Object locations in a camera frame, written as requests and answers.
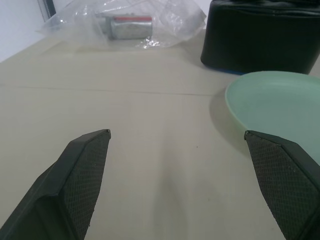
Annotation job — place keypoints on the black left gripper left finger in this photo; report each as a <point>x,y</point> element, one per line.
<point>75,185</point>

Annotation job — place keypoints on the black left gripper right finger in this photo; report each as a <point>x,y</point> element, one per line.
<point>282,187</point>

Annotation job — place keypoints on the pale green plate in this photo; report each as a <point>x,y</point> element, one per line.
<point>277,105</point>

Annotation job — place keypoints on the black leather bag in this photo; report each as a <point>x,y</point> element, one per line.
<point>260,35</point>

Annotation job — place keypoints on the grey metal box red label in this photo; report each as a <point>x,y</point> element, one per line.
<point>130,27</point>

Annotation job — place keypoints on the clear plastic bag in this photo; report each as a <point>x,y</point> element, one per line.
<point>160,22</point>

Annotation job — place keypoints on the black metal frame post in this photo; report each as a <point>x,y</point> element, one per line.
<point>46,8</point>

